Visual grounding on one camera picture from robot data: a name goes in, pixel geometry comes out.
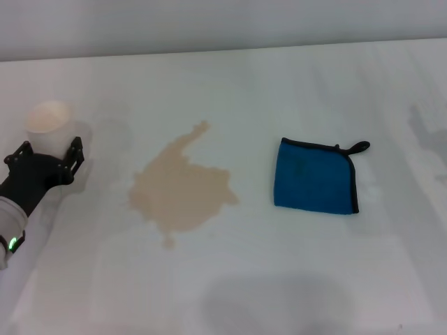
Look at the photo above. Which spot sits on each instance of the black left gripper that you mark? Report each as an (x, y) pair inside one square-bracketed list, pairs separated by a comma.
[(29, 181)]

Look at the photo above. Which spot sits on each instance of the white paper cup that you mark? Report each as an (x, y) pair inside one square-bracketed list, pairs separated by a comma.
[(52, 132)]

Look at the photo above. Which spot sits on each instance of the blue rag with black trim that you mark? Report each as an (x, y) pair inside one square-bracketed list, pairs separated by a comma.
[(311, 178)]

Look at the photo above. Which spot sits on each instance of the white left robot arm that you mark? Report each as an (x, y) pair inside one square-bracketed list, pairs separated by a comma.
[(10, 227)]

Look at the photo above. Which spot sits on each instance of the brown water stain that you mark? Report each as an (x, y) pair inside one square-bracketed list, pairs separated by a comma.
[(178, 192)]

